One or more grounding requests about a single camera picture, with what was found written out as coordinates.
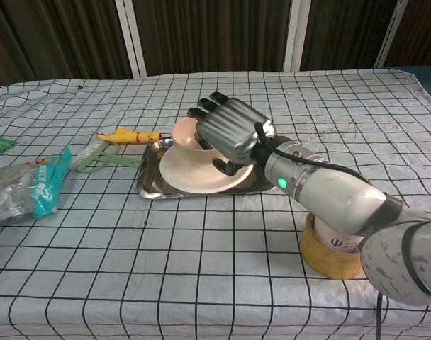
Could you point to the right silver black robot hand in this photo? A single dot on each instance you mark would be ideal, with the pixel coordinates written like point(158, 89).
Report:
point(233, 131)

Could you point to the beige bowl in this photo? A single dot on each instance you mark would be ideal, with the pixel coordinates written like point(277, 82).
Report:
point(185, 141)

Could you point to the white round plate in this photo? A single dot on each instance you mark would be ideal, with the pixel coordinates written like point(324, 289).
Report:
point(201, 180)

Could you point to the white paper cup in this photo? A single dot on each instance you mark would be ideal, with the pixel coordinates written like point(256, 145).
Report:
point(329, 237)

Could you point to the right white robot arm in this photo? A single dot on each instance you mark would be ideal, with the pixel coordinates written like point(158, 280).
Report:
point(343, 198)

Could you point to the metal tray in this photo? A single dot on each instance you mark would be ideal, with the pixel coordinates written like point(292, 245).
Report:
point(150, 180)

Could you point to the dark brown curtain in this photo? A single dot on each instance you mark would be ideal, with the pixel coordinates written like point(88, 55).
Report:
point(208, 28)

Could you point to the yellow rubber chicken toy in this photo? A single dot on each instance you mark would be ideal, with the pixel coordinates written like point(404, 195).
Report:
point(127, 135)

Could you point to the checkered tablecloth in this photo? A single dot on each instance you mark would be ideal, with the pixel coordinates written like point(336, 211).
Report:
point(201, 248)

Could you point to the green scrub brush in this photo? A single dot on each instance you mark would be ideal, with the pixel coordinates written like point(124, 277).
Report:
point(95, 157)

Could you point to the yellow tape roll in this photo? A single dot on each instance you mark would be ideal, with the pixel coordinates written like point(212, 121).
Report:
point(322, 262)

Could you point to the clear teal snack bag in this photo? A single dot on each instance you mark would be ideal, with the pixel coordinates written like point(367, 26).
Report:
point(42, 187)

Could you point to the white frame post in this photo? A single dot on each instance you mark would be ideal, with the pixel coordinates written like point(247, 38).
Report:
point(391, 32)
point(130, 35)
point(295, 32)

